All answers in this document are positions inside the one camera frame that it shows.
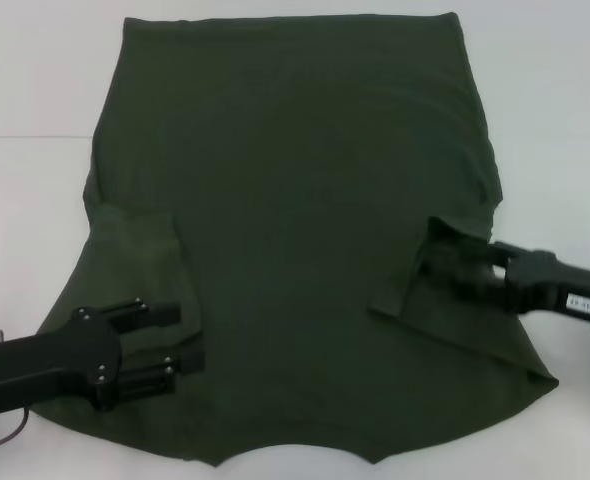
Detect thin left gripper cable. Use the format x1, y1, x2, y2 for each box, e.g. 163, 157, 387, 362
0, 407, 29, 449

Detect dark green t-shirt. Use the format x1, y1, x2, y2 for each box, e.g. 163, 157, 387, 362
27, 13, 561, 469

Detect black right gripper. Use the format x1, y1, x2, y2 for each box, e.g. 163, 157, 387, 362
477, 240, 590, 319

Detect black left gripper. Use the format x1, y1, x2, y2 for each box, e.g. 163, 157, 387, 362
0, 297, 206, 412

